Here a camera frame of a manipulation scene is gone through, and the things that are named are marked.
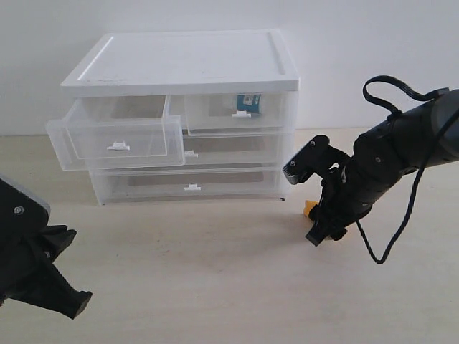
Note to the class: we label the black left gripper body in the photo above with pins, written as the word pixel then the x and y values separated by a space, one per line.
pixel 33 249

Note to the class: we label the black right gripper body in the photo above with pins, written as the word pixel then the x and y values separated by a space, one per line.
pixel 339 204

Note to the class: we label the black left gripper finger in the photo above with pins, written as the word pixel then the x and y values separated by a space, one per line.
pixel 46 288

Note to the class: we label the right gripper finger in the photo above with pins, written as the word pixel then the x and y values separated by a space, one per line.
pixel 319 231

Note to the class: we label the yellow cheese wedge toy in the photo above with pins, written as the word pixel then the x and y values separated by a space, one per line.
pixel 308 207

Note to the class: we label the white pill bottle teal label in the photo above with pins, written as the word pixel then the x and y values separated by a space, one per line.
pixel 251 103

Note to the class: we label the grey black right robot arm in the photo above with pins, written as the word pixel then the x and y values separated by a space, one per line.
pixel 381 157

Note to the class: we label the middle wide clear drawer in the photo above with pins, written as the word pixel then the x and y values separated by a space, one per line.
pixel 237 150

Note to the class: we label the wide clear drawer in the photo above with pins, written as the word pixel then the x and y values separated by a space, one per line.
pixel 237 150
pixel 198 182

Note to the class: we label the bottom wide clear drawer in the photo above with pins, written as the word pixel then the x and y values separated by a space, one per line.
pixel 198 182

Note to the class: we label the white plastic drawer cabinet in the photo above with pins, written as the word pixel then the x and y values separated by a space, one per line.
pixel 184 63

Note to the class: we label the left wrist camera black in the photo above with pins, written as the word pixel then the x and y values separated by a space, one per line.
pixel 22 213

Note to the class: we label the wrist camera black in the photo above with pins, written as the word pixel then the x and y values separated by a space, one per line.
pixel 317 156
pixel 22 213

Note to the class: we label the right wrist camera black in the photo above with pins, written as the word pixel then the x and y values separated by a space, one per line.
pixel 317 156

